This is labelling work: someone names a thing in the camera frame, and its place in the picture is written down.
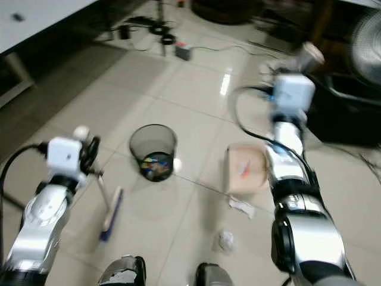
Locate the blue bristle hand broom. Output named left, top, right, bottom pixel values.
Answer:
left=73, top=125, right=125, bottom=243

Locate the beige long-handled dustpan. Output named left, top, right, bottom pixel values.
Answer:
left=226, top=42, right=326, bottom=195

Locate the black mesh waste bin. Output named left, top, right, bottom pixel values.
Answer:
left=129, top=123, right=178, bottom=183

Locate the colourful rubbish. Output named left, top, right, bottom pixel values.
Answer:
left=140, top=153, right=174, bottom=181

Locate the black power adapter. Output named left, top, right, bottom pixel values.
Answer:
left=119, top=24, right=132, bottom=41

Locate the grey power box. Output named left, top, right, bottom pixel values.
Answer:
left=175, top=41, right=193, bottom=61

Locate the flat white paper scrap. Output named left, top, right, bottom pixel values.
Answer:
left=227, top=196, right=257, bottom=219

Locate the crumpled white paper ball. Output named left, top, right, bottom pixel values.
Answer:
left=217, top=229, right=236, bottom=251

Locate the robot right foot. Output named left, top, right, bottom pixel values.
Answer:
left=195, top=262, right=239, bottom=286

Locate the dark round basket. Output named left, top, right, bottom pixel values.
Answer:
left=190, top=0, right=266, bottom=25

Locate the black storage box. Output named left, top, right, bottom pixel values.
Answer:
left=304, top=70, right=381, bottom=145

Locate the round fan grille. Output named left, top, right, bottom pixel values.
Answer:
left=349, top=8, right=381, bottom=70

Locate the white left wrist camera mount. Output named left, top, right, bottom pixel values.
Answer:
left=47, top=136, right=85, bottom=180

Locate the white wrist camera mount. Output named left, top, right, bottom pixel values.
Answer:
left=47, top=136, right=85, bottom=180
left=273, top=74, right=317, bottom=117

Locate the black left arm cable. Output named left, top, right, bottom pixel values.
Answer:
left=0, top=142, right=49, bottom=181

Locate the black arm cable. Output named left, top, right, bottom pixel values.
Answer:
left=233, top=85, right=275, bottom=144
left=0, top=142, right=49, bottom=181

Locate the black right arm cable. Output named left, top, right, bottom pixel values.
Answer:
left=233, top=85, right=275, bottom=144

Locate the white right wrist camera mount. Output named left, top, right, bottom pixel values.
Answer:
left=273, top=74, right=317, bottom=117

